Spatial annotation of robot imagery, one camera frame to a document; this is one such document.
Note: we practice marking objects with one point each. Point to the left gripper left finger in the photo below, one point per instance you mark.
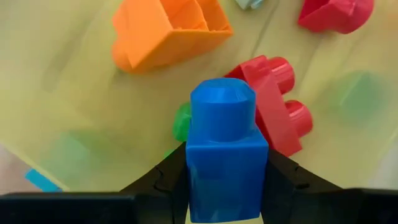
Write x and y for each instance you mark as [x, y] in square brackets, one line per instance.
[93, 208]

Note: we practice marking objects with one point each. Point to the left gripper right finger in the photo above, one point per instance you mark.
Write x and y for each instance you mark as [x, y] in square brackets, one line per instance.
[326, 208]

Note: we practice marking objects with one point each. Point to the red two-stud toy block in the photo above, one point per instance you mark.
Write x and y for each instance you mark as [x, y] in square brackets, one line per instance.
[335, 14]
[273, 118]

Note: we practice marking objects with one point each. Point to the blue single-stud toy block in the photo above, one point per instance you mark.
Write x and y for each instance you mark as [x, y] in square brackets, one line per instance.
[227, 155]

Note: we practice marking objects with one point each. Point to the green toy block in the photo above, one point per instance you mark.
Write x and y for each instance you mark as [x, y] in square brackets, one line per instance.
[182, 123]

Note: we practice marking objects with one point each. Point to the yellow translucent tray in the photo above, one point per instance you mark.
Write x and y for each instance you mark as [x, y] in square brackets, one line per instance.
[62, 62]

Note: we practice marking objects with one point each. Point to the orange hollow toy block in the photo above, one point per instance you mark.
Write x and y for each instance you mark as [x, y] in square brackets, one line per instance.
[171, 31]

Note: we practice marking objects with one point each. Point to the mint small toy brick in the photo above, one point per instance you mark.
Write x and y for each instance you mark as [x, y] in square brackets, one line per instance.
[248, 3]

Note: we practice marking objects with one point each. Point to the teal small toy brick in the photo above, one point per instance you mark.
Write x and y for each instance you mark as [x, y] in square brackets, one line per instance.
[42, 180]
[357, 96]

